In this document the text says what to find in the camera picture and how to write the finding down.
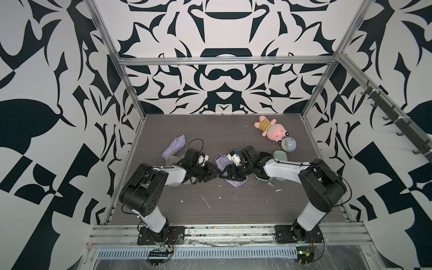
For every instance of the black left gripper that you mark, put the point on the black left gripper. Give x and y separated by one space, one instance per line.
210 172

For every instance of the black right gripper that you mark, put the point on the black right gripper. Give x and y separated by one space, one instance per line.
234 171

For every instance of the lavender umbrella case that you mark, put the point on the lavender umbrella case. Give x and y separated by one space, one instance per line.
224 165

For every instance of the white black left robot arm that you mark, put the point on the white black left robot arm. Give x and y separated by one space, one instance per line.
142 192

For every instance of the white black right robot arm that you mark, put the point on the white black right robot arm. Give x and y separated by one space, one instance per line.
323 187

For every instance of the pink plush pig toy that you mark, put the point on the pink plush pig toy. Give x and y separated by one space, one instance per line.
271 129

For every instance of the blue round alarm clock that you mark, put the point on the blue round alarm clock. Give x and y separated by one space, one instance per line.
288 144

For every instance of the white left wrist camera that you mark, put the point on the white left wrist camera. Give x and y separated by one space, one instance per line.
203 158

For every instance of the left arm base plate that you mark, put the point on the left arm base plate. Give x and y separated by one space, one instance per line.
169 235

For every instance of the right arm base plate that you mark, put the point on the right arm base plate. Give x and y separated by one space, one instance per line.
295 233

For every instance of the white perforated cable tray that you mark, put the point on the white perforated cable tray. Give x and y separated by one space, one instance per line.
206 252

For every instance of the aluminium cage frame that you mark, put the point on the aluminium cage frame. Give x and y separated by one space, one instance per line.
308 57

